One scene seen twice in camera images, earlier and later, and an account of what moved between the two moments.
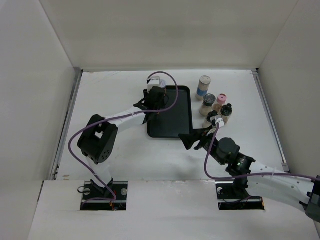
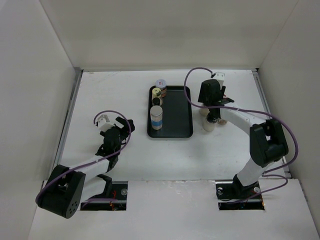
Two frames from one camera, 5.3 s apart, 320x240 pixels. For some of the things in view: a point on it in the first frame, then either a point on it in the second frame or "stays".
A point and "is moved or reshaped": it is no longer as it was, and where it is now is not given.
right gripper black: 192,138 -> 202,97
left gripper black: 161,106 -> 123,122
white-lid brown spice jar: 163,84 stays
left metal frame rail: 76,83 stays
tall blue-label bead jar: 203,86 is moved or reshaped
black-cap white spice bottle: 208,123 stays
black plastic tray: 176,117 stays
